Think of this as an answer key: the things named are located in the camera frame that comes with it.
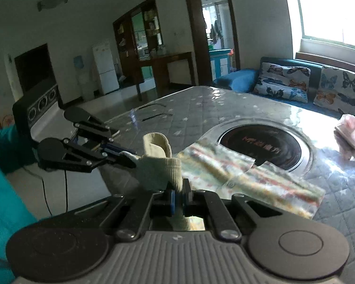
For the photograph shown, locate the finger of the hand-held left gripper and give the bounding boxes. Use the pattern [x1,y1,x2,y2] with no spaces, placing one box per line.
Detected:
[72,117,137,156]
[62,139,137,174]

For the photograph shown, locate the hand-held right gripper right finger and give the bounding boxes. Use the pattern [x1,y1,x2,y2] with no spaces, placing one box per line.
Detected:
[183,180,287,241]

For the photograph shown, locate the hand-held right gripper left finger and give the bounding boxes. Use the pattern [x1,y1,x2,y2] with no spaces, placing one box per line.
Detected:
[73,190,176,241]

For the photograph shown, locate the printed baby garment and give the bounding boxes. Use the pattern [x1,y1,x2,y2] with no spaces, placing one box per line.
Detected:
[120,133,326,232]

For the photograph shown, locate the person's left forearm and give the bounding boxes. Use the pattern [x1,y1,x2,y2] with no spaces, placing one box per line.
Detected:
[0,124,38,176]

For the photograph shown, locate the hanging clothes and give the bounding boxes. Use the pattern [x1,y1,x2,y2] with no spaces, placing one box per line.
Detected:
[210,19,226,45]

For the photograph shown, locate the white fridge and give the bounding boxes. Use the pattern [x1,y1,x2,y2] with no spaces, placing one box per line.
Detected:
[91,39,120,96]

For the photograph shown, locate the round black table heater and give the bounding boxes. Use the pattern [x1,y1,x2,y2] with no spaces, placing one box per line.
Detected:
[200,120,315,174]

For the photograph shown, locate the dark wooden cabinet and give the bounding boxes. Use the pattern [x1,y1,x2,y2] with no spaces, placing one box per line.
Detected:
[112,0,196,102]

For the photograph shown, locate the person's teal jacket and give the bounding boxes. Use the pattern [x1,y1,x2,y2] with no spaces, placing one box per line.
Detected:
[0,148,49,284]

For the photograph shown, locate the blue sofa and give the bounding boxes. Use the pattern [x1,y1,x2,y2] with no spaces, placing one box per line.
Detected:
[212,56,355,122]

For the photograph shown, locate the teal cabinet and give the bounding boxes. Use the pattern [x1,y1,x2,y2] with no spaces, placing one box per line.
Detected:
[209,48,236,78]

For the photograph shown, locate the grey quilted table cover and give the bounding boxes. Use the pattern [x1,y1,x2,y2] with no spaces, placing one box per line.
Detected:
[102,85,355,284]

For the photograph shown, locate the butterfly print cushion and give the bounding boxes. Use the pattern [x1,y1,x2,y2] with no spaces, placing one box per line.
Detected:
[253,62,312,102]
[313,65,355,119]

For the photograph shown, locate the pink cloth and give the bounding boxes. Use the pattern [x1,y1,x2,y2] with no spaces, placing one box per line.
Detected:
[334,114,355,162]

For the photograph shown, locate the window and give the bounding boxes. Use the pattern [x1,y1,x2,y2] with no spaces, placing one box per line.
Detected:
[293,0,355,51]

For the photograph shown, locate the black cable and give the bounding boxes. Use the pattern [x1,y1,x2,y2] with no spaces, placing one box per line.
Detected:
[23,166,69,217]

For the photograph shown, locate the dark wooden door frame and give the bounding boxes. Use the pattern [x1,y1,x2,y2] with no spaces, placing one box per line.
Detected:
[182,0,242,87]

